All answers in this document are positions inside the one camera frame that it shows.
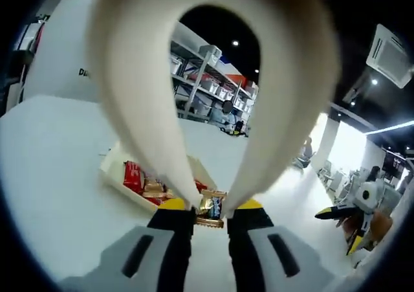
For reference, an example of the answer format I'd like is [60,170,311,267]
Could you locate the ceiling air conditioner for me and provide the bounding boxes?
[365,24,414,89]

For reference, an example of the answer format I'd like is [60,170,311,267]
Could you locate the long ceiling light strip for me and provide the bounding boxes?
[366,120,414,134]

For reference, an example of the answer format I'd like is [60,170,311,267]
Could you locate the dark display screen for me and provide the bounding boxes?
[382,152,408,180]

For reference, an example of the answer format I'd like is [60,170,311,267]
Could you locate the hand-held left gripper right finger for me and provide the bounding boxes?
[227,199,340,292]

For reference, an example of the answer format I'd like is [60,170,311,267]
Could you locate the row of white storage bins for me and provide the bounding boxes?
[171,44,256,111]

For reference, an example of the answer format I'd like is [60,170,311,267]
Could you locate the grey metal shelf rack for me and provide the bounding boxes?
[170,39,259,124]

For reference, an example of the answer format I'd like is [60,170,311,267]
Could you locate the cream hexagonal container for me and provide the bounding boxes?
[99,141,218,214]

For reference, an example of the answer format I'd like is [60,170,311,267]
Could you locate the row of white workstations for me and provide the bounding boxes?
[318,161,368,202]

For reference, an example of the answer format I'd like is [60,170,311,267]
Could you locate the gold blue snack packet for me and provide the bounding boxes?
[195,189,228,230]

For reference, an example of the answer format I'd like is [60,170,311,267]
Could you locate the person's right hand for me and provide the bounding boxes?
[335,213,365,243]

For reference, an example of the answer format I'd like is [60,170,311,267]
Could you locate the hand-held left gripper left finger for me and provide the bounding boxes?
[60,197,197,292]

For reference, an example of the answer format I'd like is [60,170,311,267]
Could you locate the cream food tongs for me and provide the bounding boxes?
[86,0,343,219]

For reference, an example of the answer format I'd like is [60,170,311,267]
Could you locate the pile of snack packets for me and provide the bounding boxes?
[122,160,210,208]

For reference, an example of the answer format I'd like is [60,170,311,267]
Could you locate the white lettered partition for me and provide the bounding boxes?
[25,10,104,102]

